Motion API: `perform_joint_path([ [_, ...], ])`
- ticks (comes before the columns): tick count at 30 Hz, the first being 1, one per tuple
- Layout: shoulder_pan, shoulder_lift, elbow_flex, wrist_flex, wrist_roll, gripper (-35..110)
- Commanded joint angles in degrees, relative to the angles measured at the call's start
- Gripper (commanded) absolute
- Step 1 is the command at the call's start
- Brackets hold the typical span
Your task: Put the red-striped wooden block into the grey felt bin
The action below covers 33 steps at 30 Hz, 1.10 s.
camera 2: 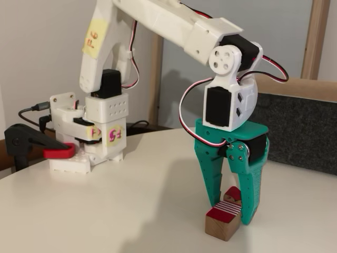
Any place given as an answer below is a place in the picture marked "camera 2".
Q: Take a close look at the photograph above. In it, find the pale frosted panel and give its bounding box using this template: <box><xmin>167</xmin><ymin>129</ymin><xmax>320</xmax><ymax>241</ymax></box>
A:
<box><xmin>159</xmin><ymin>0</ymin><xmax>314</xmax><ymax>130</ymax></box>

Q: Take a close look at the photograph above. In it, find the dark grey felt basket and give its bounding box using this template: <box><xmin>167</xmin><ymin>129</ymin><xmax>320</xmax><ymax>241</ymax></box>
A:
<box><xmin>254</xmin><ymin>77</ymin><xmax>337</xmax><ymax>176</ymax></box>

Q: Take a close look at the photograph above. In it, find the black clamp with red pad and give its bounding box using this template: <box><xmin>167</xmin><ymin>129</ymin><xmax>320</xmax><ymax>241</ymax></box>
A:
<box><xmin>3</xmin><ymin>123</ymin><xmax>77</xmax><ymax>172</ymax></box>

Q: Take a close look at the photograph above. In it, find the thin black cable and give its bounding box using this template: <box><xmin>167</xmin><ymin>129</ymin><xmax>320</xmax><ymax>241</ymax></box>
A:
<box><xmin>126</xmin><ymin>120</ymin><xmax>151</xmax><ymax>132</ymax></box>

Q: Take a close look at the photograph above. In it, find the servo cable on upper arm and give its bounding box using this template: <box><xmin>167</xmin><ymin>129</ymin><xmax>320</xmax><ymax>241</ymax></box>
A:
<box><xmin>121</xmin><ymin>20</ymin><xmax>141</xmax><ymax>90</ymax></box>

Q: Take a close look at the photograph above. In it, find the yellow sticker F5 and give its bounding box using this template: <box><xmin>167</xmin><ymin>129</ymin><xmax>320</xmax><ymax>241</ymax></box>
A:
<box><xmin>106</xmin><ymin>125</ymin><xmax>125</xmax><ymax>149</ymax></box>

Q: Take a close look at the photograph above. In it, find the red painted wooden figure block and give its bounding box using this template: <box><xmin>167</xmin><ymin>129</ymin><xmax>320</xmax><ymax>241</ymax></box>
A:
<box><xmin>205</xmin><ymin>185</ymin><xmax>243</xmax><ymax>242</ymax></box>

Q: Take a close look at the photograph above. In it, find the light wooden post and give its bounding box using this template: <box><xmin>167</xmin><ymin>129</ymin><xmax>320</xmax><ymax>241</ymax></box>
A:
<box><xmin>300</xmin><ymin>0</ymin><xmax>331</xmax><ymax>80</ymax></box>
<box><xmin>147</xmin><ymin>33</ymin><xmax>164</xmax><ymax>127</ymax></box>

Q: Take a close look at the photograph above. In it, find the yellow sticker F3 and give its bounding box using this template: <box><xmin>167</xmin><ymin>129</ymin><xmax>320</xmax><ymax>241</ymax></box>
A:
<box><xmin>86</xmin><ymin>124</ymin><xmax>103</xmax><ymax>141</ymax></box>

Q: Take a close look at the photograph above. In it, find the yellow sticker F6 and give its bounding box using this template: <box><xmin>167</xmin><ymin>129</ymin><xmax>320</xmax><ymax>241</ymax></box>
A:
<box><xmin>82</xmin><ymin>18</ymin><xmax>109</xmax><ymax>58</ymax></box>

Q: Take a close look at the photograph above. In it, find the black power plug cable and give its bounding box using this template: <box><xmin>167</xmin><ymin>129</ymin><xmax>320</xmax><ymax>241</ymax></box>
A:
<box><xmin>38</xmin><ymin>115</ymin><xmax>55</xmax><ymax>133</ymax></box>

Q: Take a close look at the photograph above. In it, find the servo cable at wrist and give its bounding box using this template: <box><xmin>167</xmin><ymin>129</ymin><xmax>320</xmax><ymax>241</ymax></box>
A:
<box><xmin>236</xmin><ymin>54</ymin><xmax>290</xmax><ymax>85</ymax></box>

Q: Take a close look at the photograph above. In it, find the grey usb cable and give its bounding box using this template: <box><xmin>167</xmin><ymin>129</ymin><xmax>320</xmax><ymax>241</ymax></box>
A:
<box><xmin>17</xmin><ymin>101</ymin><xmax>51</xmax><ymax>128</ymax></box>

